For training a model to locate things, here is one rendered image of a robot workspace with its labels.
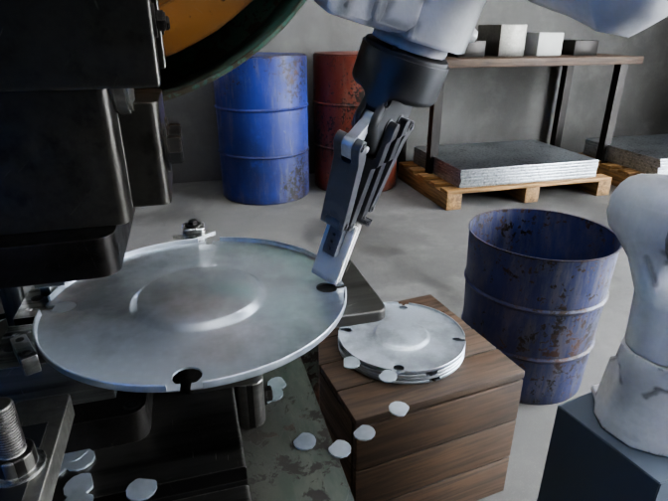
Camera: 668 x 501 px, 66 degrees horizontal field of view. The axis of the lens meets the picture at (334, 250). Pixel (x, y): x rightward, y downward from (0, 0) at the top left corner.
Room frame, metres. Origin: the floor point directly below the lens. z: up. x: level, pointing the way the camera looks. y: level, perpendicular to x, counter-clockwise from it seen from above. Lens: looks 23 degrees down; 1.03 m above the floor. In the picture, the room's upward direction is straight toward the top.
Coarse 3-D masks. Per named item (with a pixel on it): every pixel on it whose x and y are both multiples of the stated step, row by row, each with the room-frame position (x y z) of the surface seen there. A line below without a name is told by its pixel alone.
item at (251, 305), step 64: (128, 256) 0.54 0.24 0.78; (192, 256) 0.54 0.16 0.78; (256, 256) 0.54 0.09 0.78; (64, 320) 0.40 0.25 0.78; (128, 320) 0.40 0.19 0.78; (192, 320) 0.39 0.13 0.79; (256, 320) 0.40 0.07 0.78; (320, 320) 0.40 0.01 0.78; (128, 384) 0.30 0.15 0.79; (192, 384) 0.31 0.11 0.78
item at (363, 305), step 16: (352, 272) 0.50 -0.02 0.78; (320, 288) 0.47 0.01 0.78; (336, 288) 0.47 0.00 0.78; (352, 288) 0.47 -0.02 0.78; (368, 288) 0.47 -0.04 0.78; (352, 304) 0.43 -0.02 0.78; (368, 304) 0.43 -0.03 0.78; (384, 304) 0.43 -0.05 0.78; (352, 320) 0.41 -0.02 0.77; (368, 320) 0.42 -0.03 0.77; (240, 384) 0.41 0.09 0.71; (256, 384) 0.41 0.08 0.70; (240, 400) 0.41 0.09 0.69; (256, 400) 0.41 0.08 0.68; (240, 416) 0.41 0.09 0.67; (256, 416) 0.41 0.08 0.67
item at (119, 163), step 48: (0, 96) 0.34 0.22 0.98; (48, 96) 0.35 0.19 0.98; (96, 96) 0.36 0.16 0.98; (144, 96) 0.43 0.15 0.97; (0, 144) 0.34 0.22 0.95; (48, 144) 0.35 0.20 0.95; (96, 144) 0.36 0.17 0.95; (144, 144) 0.39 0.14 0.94; (0, 192) 0.34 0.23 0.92; (48, 192) 0.35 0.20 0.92; (96, 192) 0.36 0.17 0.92; (144, 192) 0.39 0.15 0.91
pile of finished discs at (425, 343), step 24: (408, 312) 1.11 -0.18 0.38; (432, 312) 1.11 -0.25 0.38; (360, 336) 1.00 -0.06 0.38; (384, 336) 0.99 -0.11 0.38; (408, 336) 0.99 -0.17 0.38; (432, 336) 1.00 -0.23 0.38; (456, 336) 1.00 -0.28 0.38; (360, 360) 0.90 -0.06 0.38; (384, 360) 0.91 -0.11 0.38; (408, 360) 0.91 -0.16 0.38; (432, 360) 0.91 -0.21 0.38; (456, 360) 0.92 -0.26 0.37; (408, 384) 0.86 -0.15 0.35
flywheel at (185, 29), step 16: (160, 0) 0.77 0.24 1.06; (176, 0) 0.77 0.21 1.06; (192, 0) 0.77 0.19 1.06; (208, 0) 0.78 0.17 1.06; (224, 0) 0.78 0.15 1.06; (240, 0) 0.79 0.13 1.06; (176, 16) 0.77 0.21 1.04; (192, 16) 0.77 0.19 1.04; (208, 16) 0.78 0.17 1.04; (224, 16) 0.78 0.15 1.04; (176, 32) 0.77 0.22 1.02; (192, 32) 0.77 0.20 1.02; (208, 32) 0.78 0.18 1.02; (176, 48) 0.76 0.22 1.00
